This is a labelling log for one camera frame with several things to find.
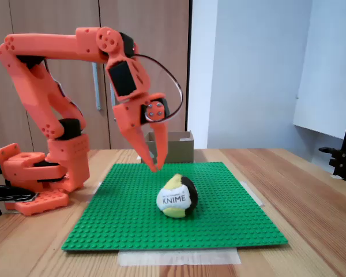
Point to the green studded baseplate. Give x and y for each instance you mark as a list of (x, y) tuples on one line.
[(219, 216)]

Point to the brown wooden cabinet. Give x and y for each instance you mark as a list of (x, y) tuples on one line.
[(60, 11)]

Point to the brown cardboard box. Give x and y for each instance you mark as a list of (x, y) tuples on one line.
[(180, 150)]

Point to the white yellow black ball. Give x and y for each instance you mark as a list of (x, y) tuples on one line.
[(176, 199)]

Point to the wide masking tape strip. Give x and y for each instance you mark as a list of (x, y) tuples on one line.
[(178, 257)]

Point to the black camera stand clamp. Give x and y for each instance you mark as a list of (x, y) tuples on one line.
[(341, 161)]

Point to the short masking tape strip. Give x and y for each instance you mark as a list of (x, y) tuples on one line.
[(252, 193), (94, 191)]

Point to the white wall panel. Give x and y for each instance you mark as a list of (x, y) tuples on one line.
[(328, 86)]

